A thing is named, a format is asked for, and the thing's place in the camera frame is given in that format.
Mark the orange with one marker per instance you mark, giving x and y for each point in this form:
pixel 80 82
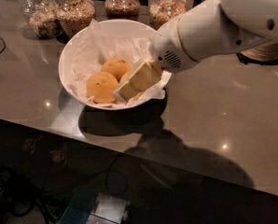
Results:
pixel 118 67
pixel 123 77
pixel 100 87

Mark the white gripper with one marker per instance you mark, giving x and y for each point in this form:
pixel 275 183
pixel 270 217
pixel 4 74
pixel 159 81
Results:
pixel 167 48

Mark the stack of round coasters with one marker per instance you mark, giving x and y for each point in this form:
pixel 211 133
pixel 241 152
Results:
pixel 267 53

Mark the glass grain jar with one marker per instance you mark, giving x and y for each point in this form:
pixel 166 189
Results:
pixel 75 15
pixel 122 9
pixel 161 11

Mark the black coaster tray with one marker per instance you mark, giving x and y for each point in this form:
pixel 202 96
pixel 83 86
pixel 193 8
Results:
pixel 247 61

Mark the white paper liner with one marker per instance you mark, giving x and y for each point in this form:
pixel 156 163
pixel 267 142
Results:
pixel 92 47

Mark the far left glass jar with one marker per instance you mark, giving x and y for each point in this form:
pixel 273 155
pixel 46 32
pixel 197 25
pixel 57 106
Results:
pixel 41 16

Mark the blue grey floor box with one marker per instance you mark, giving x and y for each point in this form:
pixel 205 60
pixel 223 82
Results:
pixel 90 207

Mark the white bowl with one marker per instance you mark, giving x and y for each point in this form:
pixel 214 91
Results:
pixel 70 56

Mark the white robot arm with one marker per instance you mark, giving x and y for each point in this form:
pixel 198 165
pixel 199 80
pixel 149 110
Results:
pixel 211 28

